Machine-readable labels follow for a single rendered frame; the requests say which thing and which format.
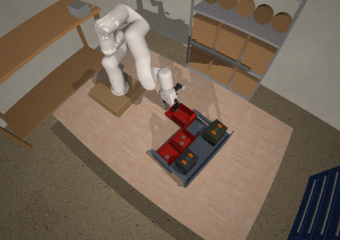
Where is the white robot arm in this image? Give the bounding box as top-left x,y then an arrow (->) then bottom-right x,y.
94,3 -> 186,95

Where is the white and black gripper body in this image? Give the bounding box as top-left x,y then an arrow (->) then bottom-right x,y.
160,88 -> 178,105

